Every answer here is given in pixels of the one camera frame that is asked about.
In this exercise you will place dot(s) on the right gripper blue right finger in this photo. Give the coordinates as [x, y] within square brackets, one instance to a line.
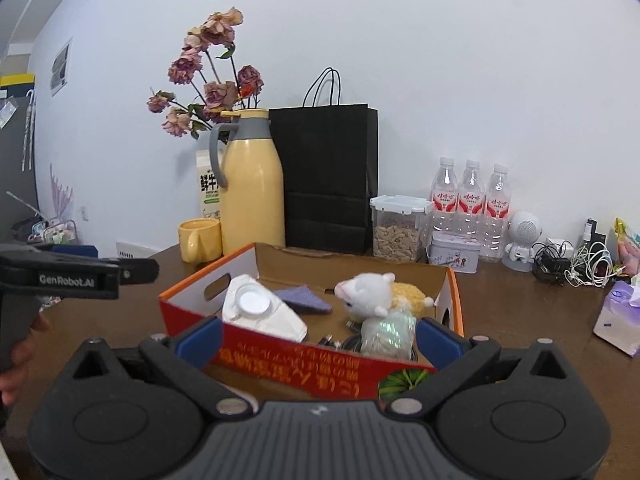
[438, 344]

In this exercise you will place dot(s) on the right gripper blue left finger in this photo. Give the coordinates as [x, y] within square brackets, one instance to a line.
[200, 343]

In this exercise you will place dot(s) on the iridescent translucent plastic rose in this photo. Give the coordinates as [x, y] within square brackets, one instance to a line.
[390, 337]

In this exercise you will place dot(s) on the translucent white plastic jar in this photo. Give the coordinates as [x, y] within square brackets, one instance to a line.
[251, 306]

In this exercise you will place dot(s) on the yellow white plush hamster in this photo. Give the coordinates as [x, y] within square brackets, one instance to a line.
[374, 295]

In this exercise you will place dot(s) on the purple drawstring fabric pouch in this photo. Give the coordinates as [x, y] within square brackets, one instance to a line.
[303, 300]

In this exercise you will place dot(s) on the person left hand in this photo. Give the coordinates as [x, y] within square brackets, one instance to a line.
[13, 380]

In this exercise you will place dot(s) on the small printed tin box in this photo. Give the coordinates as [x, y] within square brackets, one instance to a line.
[457, 251]

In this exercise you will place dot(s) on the yellow ceramic mug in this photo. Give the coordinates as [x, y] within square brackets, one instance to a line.
[200, 240]

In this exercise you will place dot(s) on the clear container with seeds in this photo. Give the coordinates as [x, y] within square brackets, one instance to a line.
[400, 225]

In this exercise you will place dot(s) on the right water bottle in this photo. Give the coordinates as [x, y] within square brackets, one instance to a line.
[497, 206]

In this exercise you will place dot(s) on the water bottle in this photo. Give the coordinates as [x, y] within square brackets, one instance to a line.
[444, 196]
[471, 200]
[497, 206]

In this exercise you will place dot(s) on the white astronaut robot figure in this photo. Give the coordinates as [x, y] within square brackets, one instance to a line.
[524, 229]

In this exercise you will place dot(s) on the middle water bottle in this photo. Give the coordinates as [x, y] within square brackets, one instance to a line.
[471, 200]

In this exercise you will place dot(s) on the white milk carton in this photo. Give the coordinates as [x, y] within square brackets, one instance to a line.
[209, 200]

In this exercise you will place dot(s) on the left water bottle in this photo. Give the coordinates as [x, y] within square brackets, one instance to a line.
[444, 196]

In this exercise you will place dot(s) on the purple tissue pack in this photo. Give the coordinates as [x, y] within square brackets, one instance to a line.
[618, 322]

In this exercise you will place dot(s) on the colourful snack packet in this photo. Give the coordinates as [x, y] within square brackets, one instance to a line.
[628, 249]

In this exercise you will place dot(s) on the black paper shopping bag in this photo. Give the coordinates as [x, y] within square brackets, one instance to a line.
[329, 155]

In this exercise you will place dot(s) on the dried pink flower bouquet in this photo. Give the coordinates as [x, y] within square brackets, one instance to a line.
[207, 66]

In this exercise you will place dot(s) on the wire rack with items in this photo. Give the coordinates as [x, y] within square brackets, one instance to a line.
[35, 230]

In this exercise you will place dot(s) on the black tangled cable charger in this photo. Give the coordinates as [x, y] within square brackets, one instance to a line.
[551, 261]

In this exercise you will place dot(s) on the yellow thermos jug grey handle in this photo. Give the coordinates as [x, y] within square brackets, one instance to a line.
[249, 174]

